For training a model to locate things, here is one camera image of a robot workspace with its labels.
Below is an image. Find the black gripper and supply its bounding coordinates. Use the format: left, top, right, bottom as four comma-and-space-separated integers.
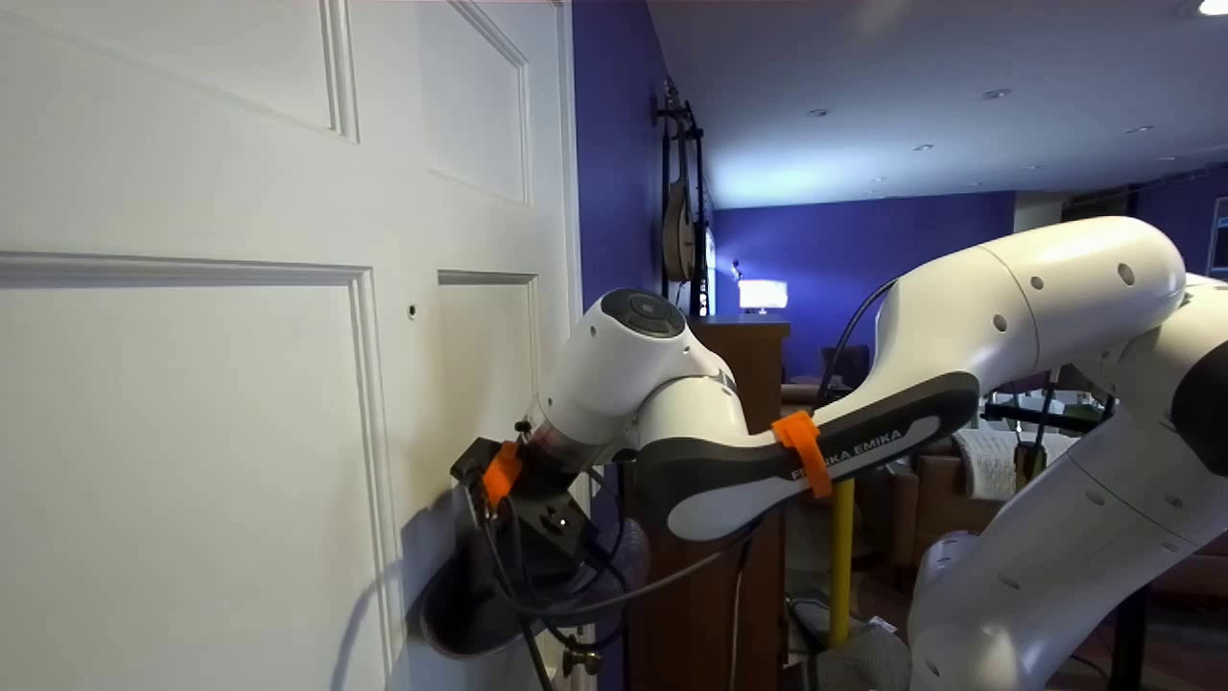
451, 436, 592, 603

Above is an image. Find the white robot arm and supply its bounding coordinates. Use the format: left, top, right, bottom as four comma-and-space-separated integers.
455, 216, 1228, 691

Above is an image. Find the white panelled door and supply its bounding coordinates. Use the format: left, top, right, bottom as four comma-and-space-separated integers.
0, 0, 579, 691

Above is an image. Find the brown wooden cabinet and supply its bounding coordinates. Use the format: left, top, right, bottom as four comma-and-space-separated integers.
621, 321, 786, 691

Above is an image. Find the lit table lamp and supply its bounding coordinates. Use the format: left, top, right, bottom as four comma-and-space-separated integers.
737, 281, 792, 311

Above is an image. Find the yellow pole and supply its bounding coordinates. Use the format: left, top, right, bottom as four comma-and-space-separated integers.
829, 478, 854, 647

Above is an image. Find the black wall rack with instrument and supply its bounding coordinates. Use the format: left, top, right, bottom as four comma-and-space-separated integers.
653, 83, 705, 320

